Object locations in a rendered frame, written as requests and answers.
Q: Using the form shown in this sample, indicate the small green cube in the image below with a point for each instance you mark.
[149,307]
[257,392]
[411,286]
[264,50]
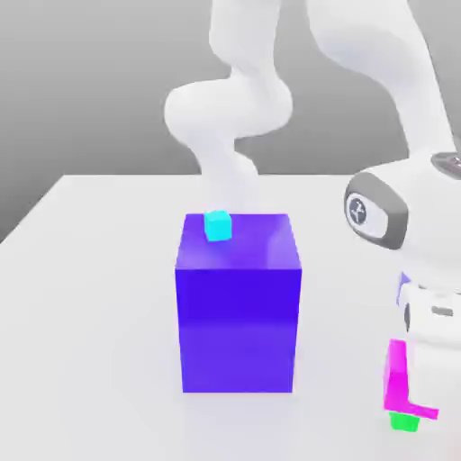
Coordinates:
[404,422]

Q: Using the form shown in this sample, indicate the small magenta cube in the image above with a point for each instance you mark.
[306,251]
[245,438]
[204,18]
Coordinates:
[395,378]

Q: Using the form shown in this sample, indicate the small cyan cube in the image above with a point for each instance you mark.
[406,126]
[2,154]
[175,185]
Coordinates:
[217,226]

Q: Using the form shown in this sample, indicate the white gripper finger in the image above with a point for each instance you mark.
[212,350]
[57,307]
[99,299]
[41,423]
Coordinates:
[423,374]

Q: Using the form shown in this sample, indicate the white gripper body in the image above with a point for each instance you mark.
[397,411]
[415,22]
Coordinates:
[435,327]

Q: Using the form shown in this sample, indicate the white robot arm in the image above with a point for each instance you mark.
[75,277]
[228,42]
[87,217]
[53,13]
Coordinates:
[230,108]

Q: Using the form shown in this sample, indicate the large blue box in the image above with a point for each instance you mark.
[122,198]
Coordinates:
[237,324]

